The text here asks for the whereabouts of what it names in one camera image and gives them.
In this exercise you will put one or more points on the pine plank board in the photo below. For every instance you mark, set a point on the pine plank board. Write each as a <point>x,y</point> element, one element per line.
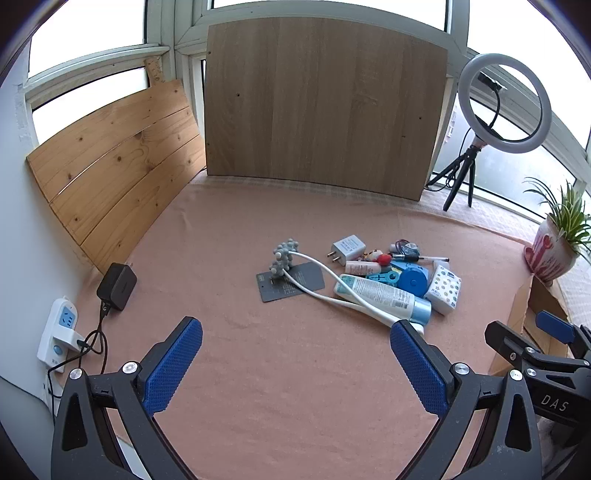
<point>115,170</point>

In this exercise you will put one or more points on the white charger plug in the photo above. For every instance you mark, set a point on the white charger plug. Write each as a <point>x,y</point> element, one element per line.
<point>348,247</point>

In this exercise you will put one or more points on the white power strip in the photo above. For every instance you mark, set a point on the white power strip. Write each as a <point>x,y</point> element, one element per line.
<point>57,332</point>

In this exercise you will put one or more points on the round blue case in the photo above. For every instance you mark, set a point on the round blue case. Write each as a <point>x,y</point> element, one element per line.
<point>414,282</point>

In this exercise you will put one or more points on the light blue phone stand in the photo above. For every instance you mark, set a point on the light blue phone stand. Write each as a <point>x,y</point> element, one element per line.
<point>381,278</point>

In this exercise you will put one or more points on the green spider plant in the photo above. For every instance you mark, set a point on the green spider plant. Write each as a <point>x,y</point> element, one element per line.
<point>570,217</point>

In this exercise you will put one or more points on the blue faceted small bottle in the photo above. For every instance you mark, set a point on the blue faceted small bottle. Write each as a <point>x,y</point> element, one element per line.
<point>408,250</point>

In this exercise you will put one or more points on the dark grey printed card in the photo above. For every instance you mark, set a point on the dark grey printed card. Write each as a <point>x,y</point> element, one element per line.
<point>295,286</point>

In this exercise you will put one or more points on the patterned tissue pack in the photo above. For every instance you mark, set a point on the patterned tissue pack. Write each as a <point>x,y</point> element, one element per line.
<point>443,288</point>

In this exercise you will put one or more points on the cardboard box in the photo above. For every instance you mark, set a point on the cardboard box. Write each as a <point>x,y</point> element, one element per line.
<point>517,304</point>

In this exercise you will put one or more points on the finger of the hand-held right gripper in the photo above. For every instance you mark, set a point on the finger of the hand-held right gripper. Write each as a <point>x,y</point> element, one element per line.
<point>510,344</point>
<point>554,324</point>

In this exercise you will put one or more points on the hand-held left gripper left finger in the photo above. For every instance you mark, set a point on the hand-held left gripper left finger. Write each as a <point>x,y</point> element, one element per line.
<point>173,364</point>

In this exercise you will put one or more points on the red and white flower pot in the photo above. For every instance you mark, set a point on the red and white flower pot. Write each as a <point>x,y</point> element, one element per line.
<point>551,258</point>

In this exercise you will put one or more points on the small pink bottle grey cap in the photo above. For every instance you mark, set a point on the small pink bottle grey cap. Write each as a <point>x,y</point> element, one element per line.
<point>362,267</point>

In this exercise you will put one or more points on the large wood laminate panel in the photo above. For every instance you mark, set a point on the large wood laminate panel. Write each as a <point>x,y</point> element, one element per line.
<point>323,106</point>

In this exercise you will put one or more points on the pink tablecloth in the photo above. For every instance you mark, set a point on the pink tablecloth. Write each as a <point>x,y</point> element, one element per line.
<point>277,369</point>

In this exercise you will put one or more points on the white lotion tube blue cap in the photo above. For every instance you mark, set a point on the white lotion tube blue cap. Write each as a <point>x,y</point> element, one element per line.
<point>378,293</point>

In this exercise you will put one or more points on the black tripod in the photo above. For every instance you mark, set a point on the black tripod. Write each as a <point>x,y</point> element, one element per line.
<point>461,175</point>

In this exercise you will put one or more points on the black power adapter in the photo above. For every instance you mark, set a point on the black power adapter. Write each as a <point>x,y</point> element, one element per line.
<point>117,286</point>

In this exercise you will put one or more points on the white window frame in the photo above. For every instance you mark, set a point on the white window frame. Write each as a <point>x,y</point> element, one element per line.
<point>184,27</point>

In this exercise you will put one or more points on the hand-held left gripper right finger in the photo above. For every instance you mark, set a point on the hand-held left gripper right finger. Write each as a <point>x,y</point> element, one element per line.
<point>418,364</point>

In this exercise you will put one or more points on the white massager with grey balls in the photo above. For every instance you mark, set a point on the white massager with grey balls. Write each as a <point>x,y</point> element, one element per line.
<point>282,258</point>

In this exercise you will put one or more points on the clear ballpoint pen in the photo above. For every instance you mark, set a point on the clear ballpoint pen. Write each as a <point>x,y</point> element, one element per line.
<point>434,258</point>

